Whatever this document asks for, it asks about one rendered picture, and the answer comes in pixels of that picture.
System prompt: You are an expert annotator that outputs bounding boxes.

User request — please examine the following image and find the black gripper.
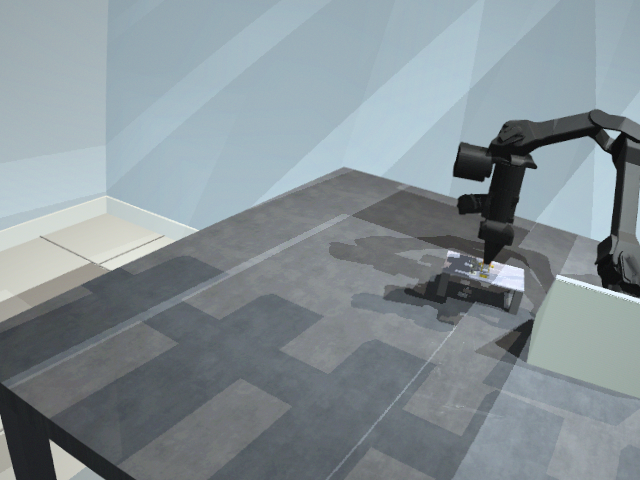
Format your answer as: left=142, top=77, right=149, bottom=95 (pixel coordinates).
left=478, top=184, right=521, bottom=265

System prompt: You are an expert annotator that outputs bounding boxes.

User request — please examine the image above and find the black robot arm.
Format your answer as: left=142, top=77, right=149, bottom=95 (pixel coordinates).
left=452, top=109, right=640, bottom=299

